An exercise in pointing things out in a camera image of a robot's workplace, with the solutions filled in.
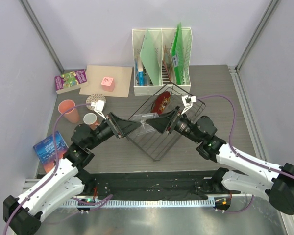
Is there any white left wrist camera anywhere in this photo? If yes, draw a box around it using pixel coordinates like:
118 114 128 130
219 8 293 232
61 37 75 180
90 100 106 119

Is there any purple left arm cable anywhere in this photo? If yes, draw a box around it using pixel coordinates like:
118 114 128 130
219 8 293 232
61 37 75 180
3 102 113 235

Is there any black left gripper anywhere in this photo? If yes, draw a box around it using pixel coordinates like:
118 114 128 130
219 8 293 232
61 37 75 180
86 112 141 150

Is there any pink ceramic mug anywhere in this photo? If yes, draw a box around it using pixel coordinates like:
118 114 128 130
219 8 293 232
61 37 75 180
83 113 99 130

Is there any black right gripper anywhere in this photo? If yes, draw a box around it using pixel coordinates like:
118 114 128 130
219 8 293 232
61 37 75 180
147 105 202 143

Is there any bright green mesh folder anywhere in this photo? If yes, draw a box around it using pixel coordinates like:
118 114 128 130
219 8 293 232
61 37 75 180
171 22 184 85

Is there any pink cube block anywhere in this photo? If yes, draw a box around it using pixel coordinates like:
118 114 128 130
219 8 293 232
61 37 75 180
101 77 115 92

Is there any illustrated book in organizer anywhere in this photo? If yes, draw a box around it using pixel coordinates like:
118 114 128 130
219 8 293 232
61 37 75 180
163 45 173 82

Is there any pink plastic tumbler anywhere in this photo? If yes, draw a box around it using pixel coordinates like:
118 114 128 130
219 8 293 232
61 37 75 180
58 99 80 124

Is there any brown cardboard sheet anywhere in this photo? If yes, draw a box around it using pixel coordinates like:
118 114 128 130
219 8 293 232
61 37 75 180
79 65 133 98

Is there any black wire dish rack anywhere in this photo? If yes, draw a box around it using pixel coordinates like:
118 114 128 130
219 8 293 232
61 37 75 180
120 83 206 162

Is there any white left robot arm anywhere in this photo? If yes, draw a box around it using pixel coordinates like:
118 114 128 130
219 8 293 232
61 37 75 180
3 112 141 235

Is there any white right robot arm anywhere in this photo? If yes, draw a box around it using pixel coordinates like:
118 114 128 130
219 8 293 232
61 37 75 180
146 109 294 215

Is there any brown patterned ceramic bowl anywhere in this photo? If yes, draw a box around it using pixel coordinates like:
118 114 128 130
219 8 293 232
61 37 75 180
86 94 106 109

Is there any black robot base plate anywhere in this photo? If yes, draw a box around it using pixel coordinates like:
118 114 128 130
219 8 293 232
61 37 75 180
80 168 240 201

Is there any white file organizer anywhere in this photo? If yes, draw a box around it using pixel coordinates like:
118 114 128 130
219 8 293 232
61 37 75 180
132 27 192 96

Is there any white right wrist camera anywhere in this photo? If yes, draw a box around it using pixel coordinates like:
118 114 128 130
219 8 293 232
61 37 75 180
181 95 197 114

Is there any blue booklet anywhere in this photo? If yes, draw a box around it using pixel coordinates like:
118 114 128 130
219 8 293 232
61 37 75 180
135 55 147 86

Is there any red floral lacquer plate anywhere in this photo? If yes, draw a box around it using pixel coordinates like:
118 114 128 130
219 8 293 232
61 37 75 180
150 91 171 114

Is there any blue Jane Eyre book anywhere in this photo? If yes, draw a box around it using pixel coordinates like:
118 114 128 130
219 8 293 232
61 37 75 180
33 131 68 173

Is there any light green folder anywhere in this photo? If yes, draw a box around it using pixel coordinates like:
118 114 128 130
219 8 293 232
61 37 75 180
140 29 162 86

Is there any white slotted cable duct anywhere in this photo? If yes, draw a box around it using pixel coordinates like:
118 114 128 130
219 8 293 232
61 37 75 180
60 197 215 208

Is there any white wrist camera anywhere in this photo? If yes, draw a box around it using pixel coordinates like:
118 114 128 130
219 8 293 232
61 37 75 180
181 95 197 114
90 100 106 119

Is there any purple paperback book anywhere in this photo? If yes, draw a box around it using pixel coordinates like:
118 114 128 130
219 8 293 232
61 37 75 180
54 69 88 94

